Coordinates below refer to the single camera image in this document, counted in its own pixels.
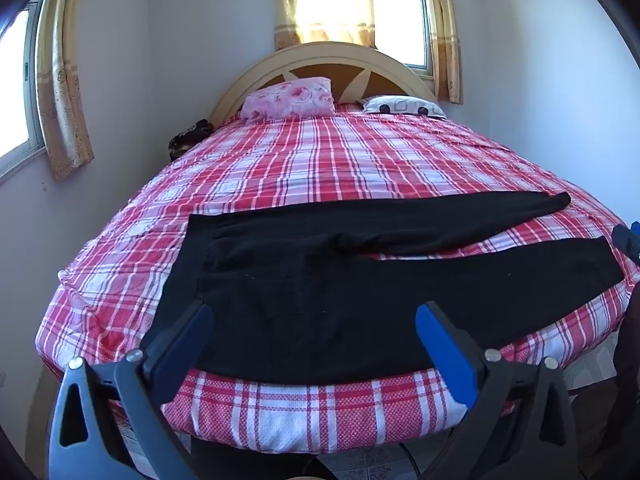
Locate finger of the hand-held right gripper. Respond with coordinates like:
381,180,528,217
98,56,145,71
612,222,640,264

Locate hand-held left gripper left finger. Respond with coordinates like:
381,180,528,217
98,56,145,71
47,301,215,480

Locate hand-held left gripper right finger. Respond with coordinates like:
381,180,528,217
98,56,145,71
415,301,593,480

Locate black pants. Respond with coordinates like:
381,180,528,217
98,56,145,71
141,191,626,386

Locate dark cloth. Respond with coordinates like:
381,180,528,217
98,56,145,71
167,119,215,163

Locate bed with red plaid sheet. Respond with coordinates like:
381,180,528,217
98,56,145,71
36,102,640,456

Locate white pillow with black print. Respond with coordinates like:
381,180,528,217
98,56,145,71
361,96,448,121

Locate pink floral pillow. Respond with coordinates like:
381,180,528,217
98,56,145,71
241,76,336,122

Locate beige patterned curtain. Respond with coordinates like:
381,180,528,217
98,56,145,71
35,0,96,181
422,0,464,106

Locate sliding glass window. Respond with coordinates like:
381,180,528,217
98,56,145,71
0,5,47,181

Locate cream wooden headboard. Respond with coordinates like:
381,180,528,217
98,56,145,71
210,42,441,126

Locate window behind headboard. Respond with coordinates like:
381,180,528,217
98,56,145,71
372,0,436,78

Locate yellow sunlit curtain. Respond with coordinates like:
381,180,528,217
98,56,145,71
272,0,376,53

